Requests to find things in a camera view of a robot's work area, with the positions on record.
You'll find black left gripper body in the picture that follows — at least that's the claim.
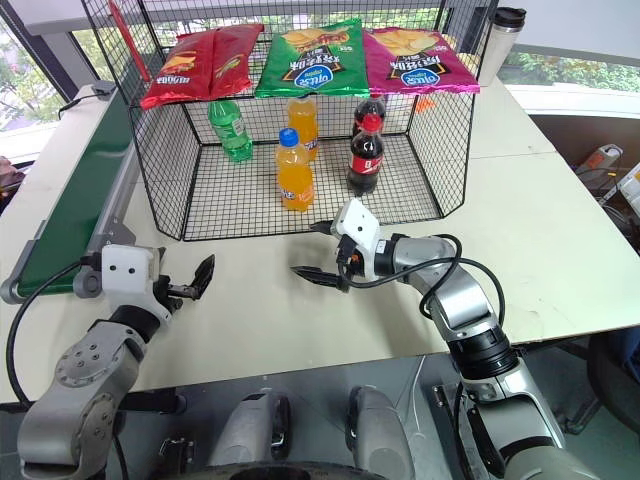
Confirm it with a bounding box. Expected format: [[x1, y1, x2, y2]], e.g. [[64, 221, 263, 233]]
[[152, 274, 198, 313]]

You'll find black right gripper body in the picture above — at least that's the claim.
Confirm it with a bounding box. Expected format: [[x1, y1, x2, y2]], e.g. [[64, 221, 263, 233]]
[[335, 234, 363, 294]]

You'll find green conveyor belt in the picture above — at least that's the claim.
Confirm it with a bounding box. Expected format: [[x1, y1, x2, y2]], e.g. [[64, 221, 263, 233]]
[[0, 82, 140, 305]]

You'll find orange soda bottle blue cap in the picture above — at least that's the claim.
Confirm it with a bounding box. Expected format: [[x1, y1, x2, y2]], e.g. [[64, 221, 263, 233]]
[[275, 127, 316, 213]]

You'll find cola bottle red cap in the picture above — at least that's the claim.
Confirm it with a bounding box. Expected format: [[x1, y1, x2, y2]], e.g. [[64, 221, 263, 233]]
[[345, 113, 386, 196], [352, 96, 388, 137]]

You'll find green soda bottle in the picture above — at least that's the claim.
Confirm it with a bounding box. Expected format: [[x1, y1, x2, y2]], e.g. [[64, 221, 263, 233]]
[[206, 99, 255, 164]]

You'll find grey rounded robot leg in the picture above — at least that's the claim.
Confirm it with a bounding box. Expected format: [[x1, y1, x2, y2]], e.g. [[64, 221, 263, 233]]
[[346, 385, 417, 480], [206, 391, 293, 470]]

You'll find green chips bag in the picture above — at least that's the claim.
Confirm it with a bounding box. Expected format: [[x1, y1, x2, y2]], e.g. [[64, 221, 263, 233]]
[[254, 18, 371, 99]]

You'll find magenta chips bag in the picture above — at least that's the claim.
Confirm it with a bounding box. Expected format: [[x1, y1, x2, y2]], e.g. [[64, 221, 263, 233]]
[[361, 26, 482, 97]]

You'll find wide red chips bag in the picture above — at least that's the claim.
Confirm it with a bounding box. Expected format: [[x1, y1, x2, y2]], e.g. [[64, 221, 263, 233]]
[[139, 28, 220, 111]]

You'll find narrow red chips bag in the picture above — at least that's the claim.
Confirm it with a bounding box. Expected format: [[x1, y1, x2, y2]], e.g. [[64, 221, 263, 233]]
[[208, 23, 265, 101]]

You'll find red strip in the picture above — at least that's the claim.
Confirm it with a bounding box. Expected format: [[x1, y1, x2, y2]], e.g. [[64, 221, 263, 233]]
[[106, 0, 152, 82]]

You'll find white tumbler black lid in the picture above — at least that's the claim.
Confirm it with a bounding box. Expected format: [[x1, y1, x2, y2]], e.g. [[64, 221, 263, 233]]
[[478, 6, 528, 88]]

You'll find white orange device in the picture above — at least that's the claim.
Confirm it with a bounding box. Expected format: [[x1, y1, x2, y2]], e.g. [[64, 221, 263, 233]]
[[573, 143, 623, 177]]

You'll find black chair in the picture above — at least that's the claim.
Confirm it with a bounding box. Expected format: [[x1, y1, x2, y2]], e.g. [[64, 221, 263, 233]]
[[585, 328, 640, 422]]

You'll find black wire mesh shelf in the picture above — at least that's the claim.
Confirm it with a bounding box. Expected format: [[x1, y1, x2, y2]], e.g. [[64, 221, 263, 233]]
[[82, 0, 501, 243]]

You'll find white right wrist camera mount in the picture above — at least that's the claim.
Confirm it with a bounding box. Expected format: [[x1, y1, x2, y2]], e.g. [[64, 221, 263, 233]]
[[333, 198, 382, 282]]

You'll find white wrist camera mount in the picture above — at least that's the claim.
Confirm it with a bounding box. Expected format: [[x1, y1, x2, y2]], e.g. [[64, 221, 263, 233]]
[[333, 198, 382, 282], [101, 244, 173, 322]]

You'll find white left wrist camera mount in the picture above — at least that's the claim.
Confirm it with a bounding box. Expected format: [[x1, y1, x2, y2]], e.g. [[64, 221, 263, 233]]
[[101, 244, 173, 322]]

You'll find black table bracket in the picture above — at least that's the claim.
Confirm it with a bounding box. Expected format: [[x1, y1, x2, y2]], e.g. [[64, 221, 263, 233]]
[[118, 391, 188, 417]]

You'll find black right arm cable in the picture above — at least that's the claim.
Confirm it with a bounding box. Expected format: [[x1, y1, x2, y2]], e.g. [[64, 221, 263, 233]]
[[339, 234, 506, 331]]

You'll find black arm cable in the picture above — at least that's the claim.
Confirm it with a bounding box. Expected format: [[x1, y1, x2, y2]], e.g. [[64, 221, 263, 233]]
[[339, 234, 506, 331], [5, 256, 104, 407]]

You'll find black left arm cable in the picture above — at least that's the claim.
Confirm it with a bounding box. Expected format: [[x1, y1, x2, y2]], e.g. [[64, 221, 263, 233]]
[[5, 256, 104, 407]]

